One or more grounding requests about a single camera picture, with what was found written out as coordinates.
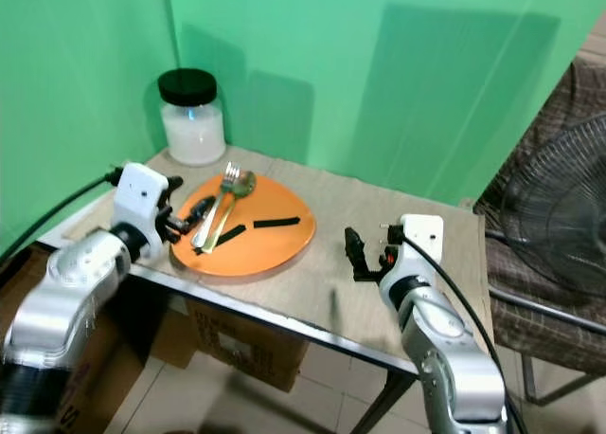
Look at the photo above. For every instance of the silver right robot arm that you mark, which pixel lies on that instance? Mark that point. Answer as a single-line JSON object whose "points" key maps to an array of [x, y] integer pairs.
{"points": [[450, 358]]}

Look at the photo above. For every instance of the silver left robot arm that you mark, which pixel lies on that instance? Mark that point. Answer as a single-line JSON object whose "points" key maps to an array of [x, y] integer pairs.
{"points": [[66, 301]]}

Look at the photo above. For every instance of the short black strip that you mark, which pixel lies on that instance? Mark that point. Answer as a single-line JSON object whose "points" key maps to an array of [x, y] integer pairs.
{"points": [[231, 235]]}

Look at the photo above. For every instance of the silver fork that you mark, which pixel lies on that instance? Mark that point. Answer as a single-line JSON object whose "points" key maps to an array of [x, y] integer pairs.
{"points": [[229, 174]]}

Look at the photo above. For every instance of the golden spoon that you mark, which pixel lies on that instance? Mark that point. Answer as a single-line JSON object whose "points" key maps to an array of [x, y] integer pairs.
{"points": [[245, 182]]}

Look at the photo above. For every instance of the round orange plate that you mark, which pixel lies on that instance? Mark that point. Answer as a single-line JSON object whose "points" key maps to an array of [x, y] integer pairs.
{"points": [[265, 249]]}

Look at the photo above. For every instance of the long black strip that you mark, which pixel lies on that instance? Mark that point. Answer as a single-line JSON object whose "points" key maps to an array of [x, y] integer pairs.
{"points": [[276, 223]]}

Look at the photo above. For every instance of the glass jar with black lid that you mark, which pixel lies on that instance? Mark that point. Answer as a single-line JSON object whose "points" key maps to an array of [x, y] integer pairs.
{"points": [[193, 129]]}

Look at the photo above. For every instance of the cardboard box with white label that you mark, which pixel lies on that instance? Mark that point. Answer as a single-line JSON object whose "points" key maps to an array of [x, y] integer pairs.
{"points": [[265, 353]]}

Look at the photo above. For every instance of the black electric fan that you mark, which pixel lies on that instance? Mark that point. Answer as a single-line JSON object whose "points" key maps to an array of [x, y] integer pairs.
{"points": [[544, 216]]}

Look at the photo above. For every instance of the green backdrop cloth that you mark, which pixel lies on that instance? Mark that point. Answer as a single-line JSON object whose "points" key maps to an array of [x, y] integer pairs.
{"points": [[360, 74]]}

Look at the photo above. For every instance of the chair with chequered brown cloth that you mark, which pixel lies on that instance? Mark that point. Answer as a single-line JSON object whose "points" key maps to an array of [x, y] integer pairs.
{"points": [[559, 334]]}

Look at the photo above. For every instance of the cardboard box with black lettering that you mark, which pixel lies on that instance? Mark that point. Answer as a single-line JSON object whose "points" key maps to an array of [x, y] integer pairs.
{"points": [[90, 396]]}

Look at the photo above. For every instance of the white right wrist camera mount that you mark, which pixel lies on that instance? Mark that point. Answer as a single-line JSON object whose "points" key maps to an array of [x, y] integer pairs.
{"points": [[423, 243]]}

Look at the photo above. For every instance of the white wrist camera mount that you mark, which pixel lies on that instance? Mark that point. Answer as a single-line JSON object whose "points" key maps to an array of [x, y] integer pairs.
{"points": [[423, 243], [142, 192]]}

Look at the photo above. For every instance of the wooden table with metal frame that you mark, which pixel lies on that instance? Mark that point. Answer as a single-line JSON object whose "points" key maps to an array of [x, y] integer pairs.
{"points": [[350, 316]]}

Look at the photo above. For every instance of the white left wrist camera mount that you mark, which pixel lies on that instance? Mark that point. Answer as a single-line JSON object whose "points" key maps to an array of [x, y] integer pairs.
{"points": [[142, 192]]}

